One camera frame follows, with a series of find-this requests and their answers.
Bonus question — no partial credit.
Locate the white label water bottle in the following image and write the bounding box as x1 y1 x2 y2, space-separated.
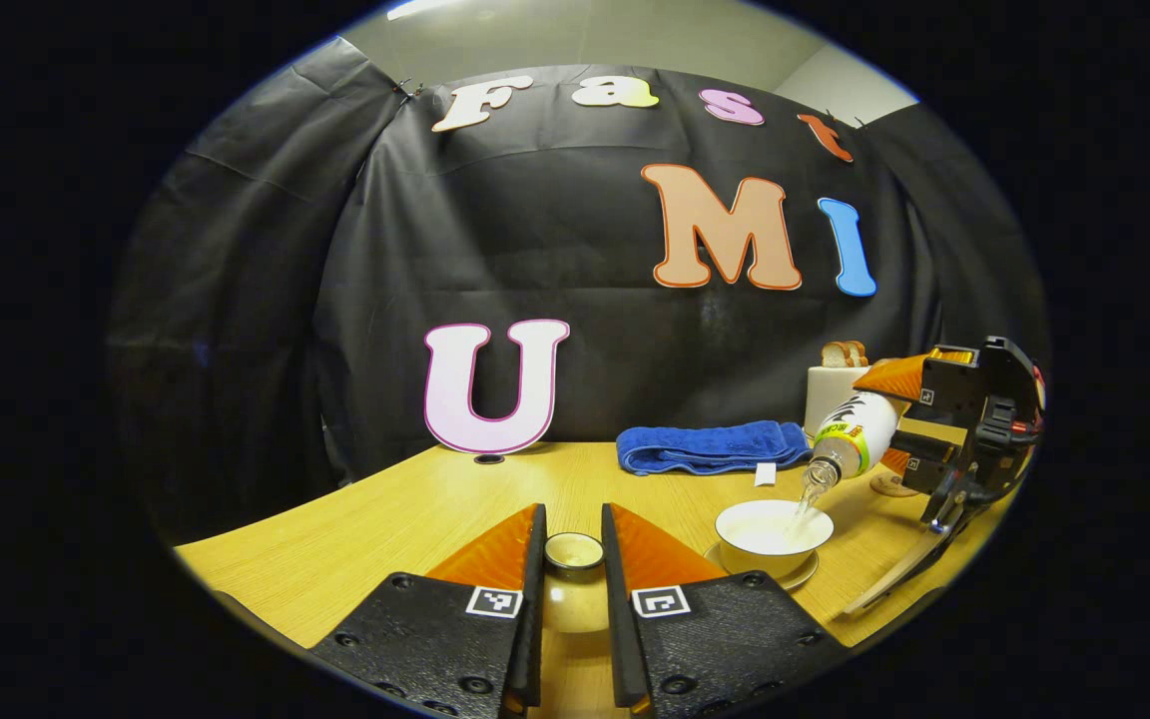
801 391 901 502

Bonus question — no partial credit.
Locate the cream ceramic teacup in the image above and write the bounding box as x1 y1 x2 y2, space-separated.
715 499 835 580

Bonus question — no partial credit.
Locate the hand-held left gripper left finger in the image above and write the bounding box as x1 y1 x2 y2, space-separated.
307 502 548 719

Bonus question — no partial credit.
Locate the black backdrop cloth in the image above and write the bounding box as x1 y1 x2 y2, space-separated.
106 38 1050 545

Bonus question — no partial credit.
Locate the white toaster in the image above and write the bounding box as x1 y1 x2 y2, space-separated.
804 365 870 438

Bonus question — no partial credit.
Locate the blue towel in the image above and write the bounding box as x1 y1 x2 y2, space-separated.
616 420 813 488

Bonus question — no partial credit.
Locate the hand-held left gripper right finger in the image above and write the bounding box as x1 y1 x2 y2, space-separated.
601 502 851 719

